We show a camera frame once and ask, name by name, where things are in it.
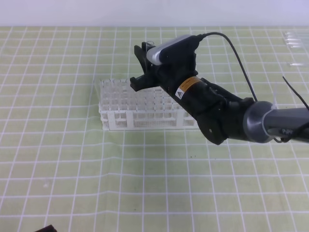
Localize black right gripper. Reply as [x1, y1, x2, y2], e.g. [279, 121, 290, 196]
[130, 42, 197, 102]

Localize clear glass test tube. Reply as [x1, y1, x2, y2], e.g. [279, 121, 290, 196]
[145, 41, 155, 52]

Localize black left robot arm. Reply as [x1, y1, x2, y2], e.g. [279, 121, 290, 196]
[35, 225, 57, 232]

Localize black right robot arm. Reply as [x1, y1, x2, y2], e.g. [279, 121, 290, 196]
[130, 42, 309, 145]

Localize white test tube rack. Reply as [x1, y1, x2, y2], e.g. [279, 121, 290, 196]
[95, 79, 197, 131]

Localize green grid tablecloth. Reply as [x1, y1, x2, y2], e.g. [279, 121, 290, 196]
[0, 26, 309, 232]

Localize clear test tubes pile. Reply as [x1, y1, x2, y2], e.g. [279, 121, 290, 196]
[283, 31, 309, 49]

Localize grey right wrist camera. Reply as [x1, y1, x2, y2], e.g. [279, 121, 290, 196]
[146, 34, 193, 66]

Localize black right camera cable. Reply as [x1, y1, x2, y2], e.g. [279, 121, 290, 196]
[197, 32, 259, 102]

